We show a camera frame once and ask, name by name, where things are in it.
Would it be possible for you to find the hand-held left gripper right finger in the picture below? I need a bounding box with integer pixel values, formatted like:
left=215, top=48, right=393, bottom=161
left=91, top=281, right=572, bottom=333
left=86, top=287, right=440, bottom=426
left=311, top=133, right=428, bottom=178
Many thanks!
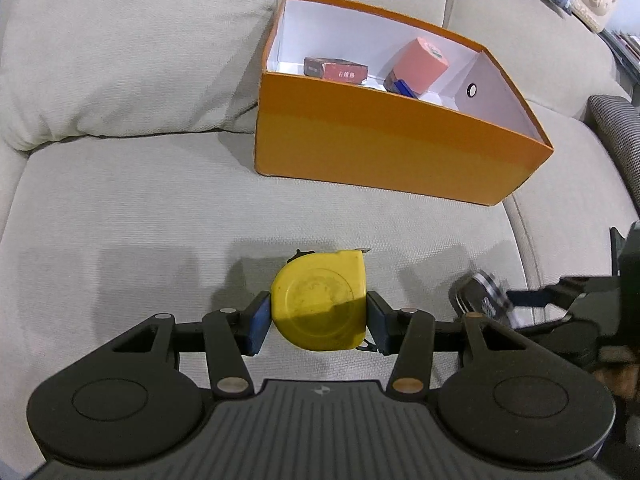
left=366, top=290, right=540, bottom=395

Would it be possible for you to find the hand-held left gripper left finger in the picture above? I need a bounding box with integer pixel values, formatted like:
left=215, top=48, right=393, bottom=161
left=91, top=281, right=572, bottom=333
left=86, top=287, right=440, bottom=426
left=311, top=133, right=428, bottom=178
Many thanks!
left=106, top=291, right=274, bottom=395

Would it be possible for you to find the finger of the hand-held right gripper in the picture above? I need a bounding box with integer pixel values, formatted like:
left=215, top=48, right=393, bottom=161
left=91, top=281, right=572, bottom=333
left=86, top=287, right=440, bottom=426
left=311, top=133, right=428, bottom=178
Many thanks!
left=506, top=276, right=593, bottom=311

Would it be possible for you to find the yellow tape measure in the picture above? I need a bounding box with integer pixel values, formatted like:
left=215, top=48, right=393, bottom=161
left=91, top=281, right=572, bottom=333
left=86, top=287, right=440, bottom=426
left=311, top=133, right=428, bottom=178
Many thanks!
left=270, top=247, right=372, bottom=352

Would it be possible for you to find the plaid glasses case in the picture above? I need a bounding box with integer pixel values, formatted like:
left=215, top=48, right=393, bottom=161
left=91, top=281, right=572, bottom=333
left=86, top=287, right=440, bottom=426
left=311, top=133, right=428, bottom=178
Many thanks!
left=450, top=270, right=516, bottom=322

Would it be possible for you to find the orange cardboard box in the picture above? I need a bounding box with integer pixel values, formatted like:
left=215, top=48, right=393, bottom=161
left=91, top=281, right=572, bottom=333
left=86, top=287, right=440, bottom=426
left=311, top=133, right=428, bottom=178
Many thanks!
left=254, top=0, right=555, bottom=207

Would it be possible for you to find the illustrated card box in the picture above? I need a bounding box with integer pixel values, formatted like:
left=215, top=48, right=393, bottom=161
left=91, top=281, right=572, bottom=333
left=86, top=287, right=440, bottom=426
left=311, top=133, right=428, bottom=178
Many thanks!
left=303, top=56, right=370, bottom=84

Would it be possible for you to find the pink cup with tinted lid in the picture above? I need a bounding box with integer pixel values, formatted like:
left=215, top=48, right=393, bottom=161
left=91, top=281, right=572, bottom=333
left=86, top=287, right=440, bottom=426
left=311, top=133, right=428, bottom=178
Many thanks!
left=384, top=37, right=449, bottom=96

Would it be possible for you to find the houndstooth cushion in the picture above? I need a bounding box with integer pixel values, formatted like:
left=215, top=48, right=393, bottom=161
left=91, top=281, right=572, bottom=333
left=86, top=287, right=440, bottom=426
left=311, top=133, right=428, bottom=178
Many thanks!
left=586, top=94, right=640, bottom=196

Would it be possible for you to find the stack of books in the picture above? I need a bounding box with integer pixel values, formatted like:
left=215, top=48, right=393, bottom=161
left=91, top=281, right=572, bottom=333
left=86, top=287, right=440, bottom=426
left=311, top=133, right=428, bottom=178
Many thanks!
left=600, top=27, right=640, bottom=68

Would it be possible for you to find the beige pillow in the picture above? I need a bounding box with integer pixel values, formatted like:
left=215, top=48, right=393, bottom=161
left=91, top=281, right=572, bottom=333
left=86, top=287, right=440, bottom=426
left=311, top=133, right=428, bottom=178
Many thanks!
left=0, top=0, right=281, bottom=152

